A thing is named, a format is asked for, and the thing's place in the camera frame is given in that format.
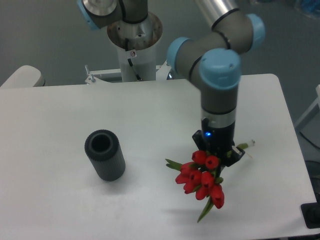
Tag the black device table corner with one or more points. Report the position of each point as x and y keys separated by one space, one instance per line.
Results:
x=311 y=214

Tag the white chair armrest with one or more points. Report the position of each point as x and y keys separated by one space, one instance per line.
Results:
x=24 y=77

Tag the dark grey ribbed vase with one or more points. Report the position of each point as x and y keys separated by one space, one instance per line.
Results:
x=103 y=149

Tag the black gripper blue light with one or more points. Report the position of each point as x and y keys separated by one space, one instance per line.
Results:
x=218 y=141

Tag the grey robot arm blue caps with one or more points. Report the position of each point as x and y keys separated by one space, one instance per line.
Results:
x=212 y=64

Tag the white metal base frame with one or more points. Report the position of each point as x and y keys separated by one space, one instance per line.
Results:
x=162 y=73

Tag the red tulip bouquet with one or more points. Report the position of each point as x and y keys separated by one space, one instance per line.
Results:
x=202 y=176

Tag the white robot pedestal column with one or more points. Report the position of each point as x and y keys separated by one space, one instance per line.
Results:
x=136 y=45

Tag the white furniture leg right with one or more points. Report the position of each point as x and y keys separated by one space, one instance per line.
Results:
x=309 y=113

